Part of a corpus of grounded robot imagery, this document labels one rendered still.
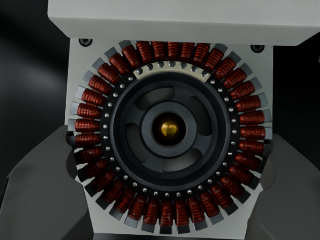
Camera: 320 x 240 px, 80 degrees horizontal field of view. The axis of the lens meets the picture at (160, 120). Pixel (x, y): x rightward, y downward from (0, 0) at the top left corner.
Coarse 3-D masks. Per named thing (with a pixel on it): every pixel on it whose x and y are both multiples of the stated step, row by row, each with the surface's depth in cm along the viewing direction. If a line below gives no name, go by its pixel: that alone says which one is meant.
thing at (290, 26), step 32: (64, 0) 4; (96, 0) 4; (128, 0) 4; (160, 0) 4; (192, 0) 4; (224, 0) 4; (256, 0) 4; (288, 0) 4; (64, 32) 5; (96, 32) 5; (128, 32) 5; (160, 32) 5; (192, 32) 4; (224, 32) 4; (256, 32) 4; (288, 32) 4
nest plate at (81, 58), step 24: (72, 48) 14; (96, 48) 14; (240, 48) 14; (264, 48) 14; (72, 72) 14; (96, 72) 14; (264, 72) 14; (72, 96) 14; (144, 96) 14; (168, 96) 14; (168, 168) 14; (96, 216) 14; (240, 216) 13
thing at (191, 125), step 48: (144, 48) 10; (192, 48) 10; (96, 96) 10; (192, 96) 13; (240, 96) 10; (96, 144) 10; (144, 144) 12; (192, 144) 11; (240, 144) 10; (96, 192) 10; (144, 192) 10; (192, 192) 10; (240, 192) 10
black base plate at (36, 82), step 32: (0, 0) 16; (32, 0) 16; (0, 32) 16; (32, 32) 15; (0, 64) 15; (32, 64) 15; (64, 64) 15; (288, 64) 15; (0, 96) 15; (32, 96) 15; (64, 96) 15; (288, 96) 15; (0, 128) 15; (32, 128) 15; (288, 128) 15; (0, 160) 15
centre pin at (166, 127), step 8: (160, 120) 12; (168, 120) 11; (176, 120) 11; (160, 128) 11; (168, 128) 11; (176, 128) 11; (160, 136) 11; (168, 136) 11; (176, 136) 11; (168, 144) 12
